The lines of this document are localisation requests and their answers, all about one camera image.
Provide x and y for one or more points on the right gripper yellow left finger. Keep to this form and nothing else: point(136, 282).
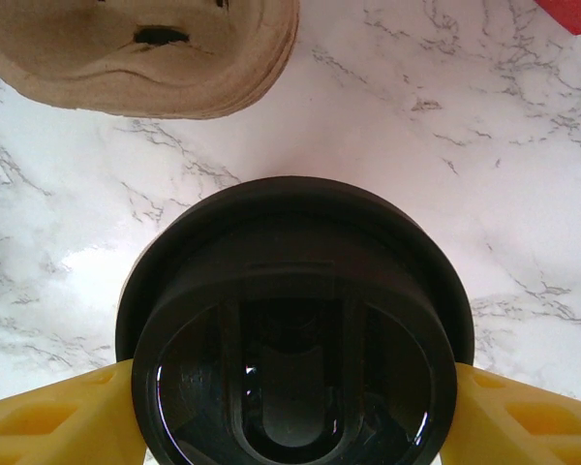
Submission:
point(53, 426)

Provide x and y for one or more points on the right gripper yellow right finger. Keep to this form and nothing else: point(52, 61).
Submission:
point(537, 431)

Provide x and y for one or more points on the white paper coffee cup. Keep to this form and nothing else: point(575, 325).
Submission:
point(149, 457)

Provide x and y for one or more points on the black cup lid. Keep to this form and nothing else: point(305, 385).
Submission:
point(295, 232)

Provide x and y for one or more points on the stack of pulp cup carriers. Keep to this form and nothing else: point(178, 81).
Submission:
point(126, 72)

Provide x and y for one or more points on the red printed paper gift bag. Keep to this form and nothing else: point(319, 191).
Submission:
point(576, 12)

